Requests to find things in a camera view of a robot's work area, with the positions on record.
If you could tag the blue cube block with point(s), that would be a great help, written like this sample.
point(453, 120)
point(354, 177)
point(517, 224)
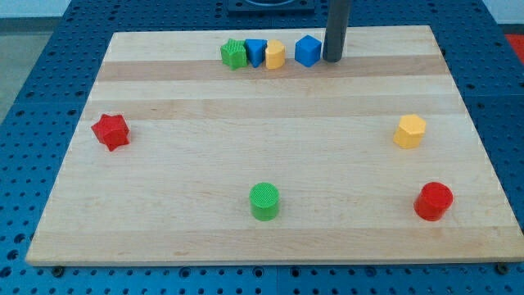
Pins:
point(308, 50)

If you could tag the wooden board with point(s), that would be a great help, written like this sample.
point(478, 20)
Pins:
point(202, 135)

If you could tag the green cylinder block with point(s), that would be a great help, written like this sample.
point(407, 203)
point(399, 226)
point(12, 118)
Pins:
point(264, 200)

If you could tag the yellow half-round block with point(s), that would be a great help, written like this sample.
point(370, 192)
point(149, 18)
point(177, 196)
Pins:
point(275, 54)

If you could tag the green star block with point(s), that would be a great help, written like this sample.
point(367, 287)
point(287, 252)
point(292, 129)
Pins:
point(233, 54)

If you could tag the blue triangle block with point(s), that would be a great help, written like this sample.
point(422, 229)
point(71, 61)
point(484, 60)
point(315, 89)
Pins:
point(255, 51)

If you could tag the yellow hexagon block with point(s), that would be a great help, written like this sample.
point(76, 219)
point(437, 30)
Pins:
point(410, 131)

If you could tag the red star block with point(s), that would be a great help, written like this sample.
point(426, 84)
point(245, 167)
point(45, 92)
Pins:
point(111, 131)

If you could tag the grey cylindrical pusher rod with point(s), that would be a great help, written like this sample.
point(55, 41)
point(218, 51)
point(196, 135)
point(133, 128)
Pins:
point(335, 33)

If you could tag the red cylinder block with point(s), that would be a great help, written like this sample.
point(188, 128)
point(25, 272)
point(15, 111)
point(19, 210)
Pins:
point(433, 201)

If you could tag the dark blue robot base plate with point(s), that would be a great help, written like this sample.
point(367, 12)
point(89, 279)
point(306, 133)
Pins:
point(269, 6)

